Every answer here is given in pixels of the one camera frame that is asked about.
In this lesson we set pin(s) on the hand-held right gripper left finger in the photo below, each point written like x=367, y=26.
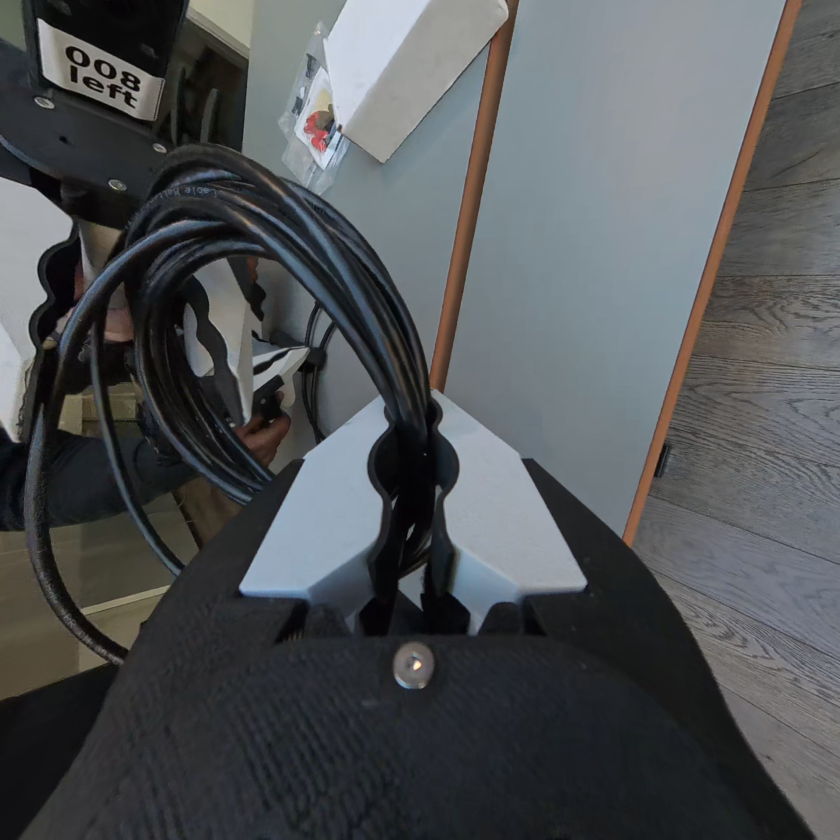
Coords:
x=308, y=538

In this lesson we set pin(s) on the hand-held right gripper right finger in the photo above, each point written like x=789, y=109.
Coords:
x=518, y=525

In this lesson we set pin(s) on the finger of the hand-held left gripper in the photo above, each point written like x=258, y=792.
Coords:
x=19, y=223
x=236, y=354

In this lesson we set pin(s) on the grey desk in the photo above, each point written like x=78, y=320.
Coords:
x=590, y=262

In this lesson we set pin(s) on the person's left hand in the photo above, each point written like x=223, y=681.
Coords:
x=118, y=328

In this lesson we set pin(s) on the small clear bag red parts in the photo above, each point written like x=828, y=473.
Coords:
x=315, y=124

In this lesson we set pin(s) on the white cardboard box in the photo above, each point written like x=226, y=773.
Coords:
x=407, y=65

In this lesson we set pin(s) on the person's dark clothing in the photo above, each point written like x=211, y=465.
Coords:
x=39, y=754

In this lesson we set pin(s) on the black desk edge bracket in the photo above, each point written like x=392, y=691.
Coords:
x=663, y=460

